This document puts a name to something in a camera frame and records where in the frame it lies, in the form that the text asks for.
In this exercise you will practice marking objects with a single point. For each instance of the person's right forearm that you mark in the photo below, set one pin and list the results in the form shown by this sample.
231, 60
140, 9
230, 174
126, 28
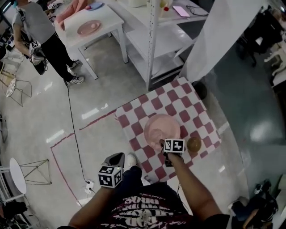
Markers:
190, 183

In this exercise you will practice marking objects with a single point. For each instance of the black glasses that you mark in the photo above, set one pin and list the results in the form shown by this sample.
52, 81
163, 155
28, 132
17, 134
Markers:
191, 9

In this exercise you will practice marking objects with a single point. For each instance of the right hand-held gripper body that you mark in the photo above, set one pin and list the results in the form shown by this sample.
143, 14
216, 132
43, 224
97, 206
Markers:
174, 145

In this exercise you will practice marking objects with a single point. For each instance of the white round side table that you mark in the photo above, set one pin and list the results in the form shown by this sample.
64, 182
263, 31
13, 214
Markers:
16, 176

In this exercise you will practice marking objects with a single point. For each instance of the black round bin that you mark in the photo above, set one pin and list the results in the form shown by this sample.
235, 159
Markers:
200, 89

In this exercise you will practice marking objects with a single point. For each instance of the person's left forearm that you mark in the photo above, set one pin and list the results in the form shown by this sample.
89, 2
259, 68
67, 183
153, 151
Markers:
89, 208

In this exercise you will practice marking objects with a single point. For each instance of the white desk with curved legs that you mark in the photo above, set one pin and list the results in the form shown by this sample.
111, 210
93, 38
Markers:
279, 53

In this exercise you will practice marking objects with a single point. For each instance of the black office chair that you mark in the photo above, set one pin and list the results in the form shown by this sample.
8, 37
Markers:
261, 33

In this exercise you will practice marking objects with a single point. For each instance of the small brown bowl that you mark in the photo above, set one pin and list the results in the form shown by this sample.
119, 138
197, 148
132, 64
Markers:
194, 144

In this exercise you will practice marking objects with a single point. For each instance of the pink tablet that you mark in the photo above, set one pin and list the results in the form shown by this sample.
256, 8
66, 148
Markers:
181, 11

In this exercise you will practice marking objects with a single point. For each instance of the person's white shoe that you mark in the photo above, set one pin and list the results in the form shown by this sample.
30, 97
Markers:
147, 180
133, 159

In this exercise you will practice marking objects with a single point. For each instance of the white square table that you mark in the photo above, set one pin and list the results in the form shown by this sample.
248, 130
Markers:
107, 22

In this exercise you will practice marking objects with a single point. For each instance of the pink plate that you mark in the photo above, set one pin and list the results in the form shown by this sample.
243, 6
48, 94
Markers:
87, 29
161, 127

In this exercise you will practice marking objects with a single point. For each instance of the pink cloth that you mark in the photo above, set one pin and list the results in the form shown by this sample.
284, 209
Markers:
71, 11

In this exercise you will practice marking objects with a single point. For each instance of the person's dark printed shirt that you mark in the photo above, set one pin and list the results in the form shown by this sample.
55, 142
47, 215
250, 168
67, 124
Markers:
145, 208

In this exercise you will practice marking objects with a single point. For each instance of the person's dark trousers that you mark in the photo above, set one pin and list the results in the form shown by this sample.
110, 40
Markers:
131, 181

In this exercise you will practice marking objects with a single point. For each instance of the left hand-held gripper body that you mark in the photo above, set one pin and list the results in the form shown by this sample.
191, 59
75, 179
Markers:
107, 179

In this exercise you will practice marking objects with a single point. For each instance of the red white checkered tablecloth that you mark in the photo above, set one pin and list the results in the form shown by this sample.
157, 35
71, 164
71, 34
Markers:
178, 100

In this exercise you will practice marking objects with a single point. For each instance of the white pillar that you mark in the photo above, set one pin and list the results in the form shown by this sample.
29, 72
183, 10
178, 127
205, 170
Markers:
214, 40

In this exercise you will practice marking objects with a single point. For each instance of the small light blue piece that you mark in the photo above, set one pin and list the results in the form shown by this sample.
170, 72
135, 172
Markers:
96, 5

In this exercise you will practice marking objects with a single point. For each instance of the white metal shelf rack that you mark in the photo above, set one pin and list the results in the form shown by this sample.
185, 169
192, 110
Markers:
165, 38

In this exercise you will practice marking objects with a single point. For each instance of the white power strip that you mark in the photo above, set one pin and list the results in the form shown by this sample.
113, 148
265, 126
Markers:
89, 185

